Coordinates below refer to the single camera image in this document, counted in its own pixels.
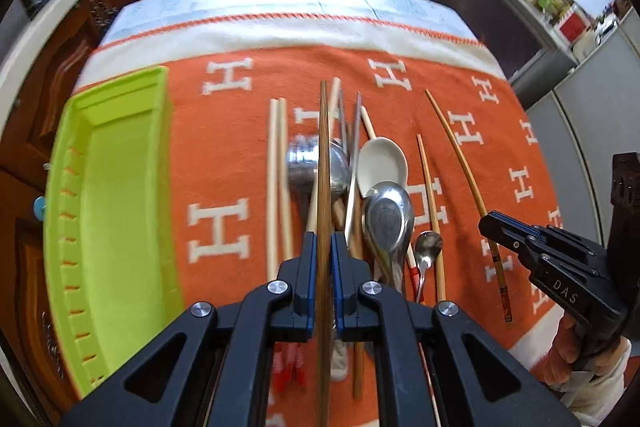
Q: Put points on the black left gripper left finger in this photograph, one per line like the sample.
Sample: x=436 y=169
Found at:
x=210 y=366

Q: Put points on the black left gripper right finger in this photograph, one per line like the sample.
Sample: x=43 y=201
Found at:
x=434 y=368

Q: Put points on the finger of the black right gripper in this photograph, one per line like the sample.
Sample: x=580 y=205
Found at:
x=510 y=233

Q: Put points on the dark wooden chopstick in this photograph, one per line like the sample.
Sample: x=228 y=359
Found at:
x=324 y=299

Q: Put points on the light chopstick red striped end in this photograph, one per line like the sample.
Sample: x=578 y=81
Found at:
x=294 y=364

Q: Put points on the right hand holding gripper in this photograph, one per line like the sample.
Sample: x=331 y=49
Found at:
x=564 y=351

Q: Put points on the long bamboo chopstick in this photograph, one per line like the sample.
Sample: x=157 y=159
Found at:
x=480 y=207

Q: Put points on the short bamboo chopstick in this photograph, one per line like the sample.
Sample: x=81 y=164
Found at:
x=440 y=281

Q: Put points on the small steel spoon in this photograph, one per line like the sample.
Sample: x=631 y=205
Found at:
x=427 y=249

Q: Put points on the large steel soup spoon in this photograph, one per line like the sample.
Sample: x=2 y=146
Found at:
x=387 y=226

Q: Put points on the orange blanket with H pattern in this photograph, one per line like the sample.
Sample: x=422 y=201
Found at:
x=222 y=73

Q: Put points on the lime green plastic tray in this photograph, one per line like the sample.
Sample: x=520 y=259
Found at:
x=108 y=250

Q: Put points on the white ceramic soup spoon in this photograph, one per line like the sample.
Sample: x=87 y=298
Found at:
x=380 y=159

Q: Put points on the grey side cabinet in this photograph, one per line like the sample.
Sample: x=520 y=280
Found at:
x=531 y=57

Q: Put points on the steel ladle spoon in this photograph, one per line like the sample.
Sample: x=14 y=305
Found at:
x=302 y=158

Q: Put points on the light wooden chopstick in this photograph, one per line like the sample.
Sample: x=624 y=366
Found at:
x=272 y=193

